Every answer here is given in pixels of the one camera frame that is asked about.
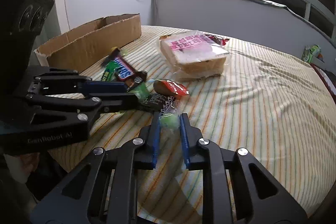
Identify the Snickers bar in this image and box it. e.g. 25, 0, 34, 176
113, 56, 147, 89

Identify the black snack packet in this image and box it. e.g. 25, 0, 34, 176
139, 93, 177, 114

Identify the red brown snack packet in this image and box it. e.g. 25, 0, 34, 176
153, 80, 190, 97

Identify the green candy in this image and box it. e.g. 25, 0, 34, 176
159, 113, 179, 134

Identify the green snack bar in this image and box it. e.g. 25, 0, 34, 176
101, 53, 121, 82

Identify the person's left hand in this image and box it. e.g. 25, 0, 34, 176
4, 153, 39, 184

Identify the cardboard box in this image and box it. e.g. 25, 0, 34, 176
34, 14, 141, 72

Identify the yellow ball candy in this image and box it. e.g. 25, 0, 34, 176
111, 47, 120, 54

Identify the striped tablecloth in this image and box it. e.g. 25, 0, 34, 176
48, 25, 336, 224

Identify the packaged sliced bread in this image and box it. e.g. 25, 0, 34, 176
158, 30, 230, 80

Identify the red snack behind bread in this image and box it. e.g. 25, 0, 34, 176
205, 34, 230, 46

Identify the green tissue pack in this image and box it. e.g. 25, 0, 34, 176
301, 45, 321, 64

